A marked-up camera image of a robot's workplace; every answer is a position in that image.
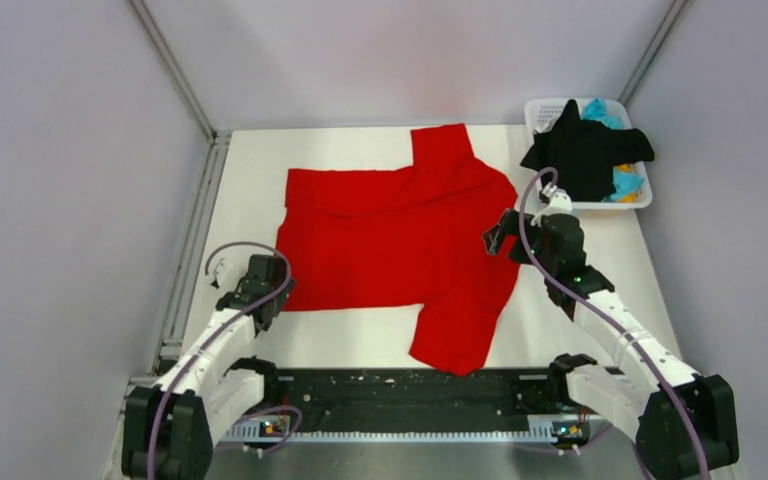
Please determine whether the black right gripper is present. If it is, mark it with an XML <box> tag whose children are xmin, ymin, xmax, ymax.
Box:
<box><xmin>482</xmin><ymin>208</ymin><xmax>557</xmax><ymax>276</ymax></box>

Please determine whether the red t-shirt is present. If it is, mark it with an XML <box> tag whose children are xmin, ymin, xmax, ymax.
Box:
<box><xmin>276</xmin><ymin>124</ymin><xmax>518</xmax><ymax>376</ymax></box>

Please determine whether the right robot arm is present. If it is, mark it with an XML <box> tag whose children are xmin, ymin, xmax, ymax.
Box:
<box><xmin>483</xmin><ymin>209</ymin><xmax>740</xmax><ymax>479</ymax></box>

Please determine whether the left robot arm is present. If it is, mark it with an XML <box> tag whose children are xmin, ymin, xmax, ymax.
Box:
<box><xmin>120</xmin><ymin>249</ymin><xmax>295</xmax><ymax>479</ymax></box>

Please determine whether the black t-shirt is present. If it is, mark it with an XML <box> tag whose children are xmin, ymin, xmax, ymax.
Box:
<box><xmin>520</xmin><ymin>99</ymin><xmax>655</xmax><ymax>202</ymax></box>

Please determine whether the white plastic basket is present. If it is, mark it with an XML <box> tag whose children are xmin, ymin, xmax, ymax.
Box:
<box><xmin>521</xmin><ymin>98</ymin><xmax>655</xmax><ymax>210</ymax></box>

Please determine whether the blue t-shirt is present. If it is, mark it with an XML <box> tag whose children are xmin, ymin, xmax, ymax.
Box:
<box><xmin>580</xmin><ymin>98</ymin><xmax>624</xmax><ymax>203</ymax></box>

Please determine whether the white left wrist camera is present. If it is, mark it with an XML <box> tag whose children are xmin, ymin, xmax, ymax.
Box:
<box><xmin>208</xmin><ymin>258</ymin><xmax>240</xmax><ymax>291</ymax></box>

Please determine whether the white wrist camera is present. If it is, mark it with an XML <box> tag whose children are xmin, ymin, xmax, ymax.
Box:
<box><xmin>208</xmin><ymin>258</ymin><xmax>240</xmax><ymax>291</ymax></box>
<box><xmin>530</xmin><ymin>184</ymin><xmax>572</xmax><ymax>227</ymax></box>

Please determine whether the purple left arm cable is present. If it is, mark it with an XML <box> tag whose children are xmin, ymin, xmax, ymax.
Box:
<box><xmin>145</xmin><ymin>241</ymin><xmax>304</xmax><ymax>480</ymax></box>

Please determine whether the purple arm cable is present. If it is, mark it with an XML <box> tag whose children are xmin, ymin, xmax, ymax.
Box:
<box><xmin>145</xmin><ymin>241</ymin><xmax>304</xmax><ymax>480</ymax></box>
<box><xmin>517</xmin><ymin>166</ymin><xmax>713</xmax><ymax>480</ymax></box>

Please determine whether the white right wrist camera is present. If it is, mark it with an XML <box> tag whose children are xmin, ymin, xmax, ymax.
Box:
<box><xmin>530</xmin><ymin>184</ymin><xmax>572</xmax><ymax>227</ymax></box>

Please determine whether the aluminium frame left rail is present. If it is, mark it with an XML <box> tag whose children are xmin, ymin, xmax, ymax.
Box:
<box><xmin>156</xmin><ymin>130</ymin><xmax>232</xmax><ymax>363</ymax></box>

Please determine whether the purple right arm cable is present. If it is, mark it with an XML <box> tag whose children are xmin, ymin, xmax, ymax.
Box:
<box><xmin>517</xmin><ymin>166</ymin><xmax>713</xmax><ymax>480</ymax></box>

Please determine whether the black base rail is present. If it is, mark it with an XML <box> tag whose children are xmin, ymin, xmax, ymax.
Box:
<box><xmin>226</xmin><ymin>368</ymin><xmax>607</xmax><ymax>447</ymax></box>

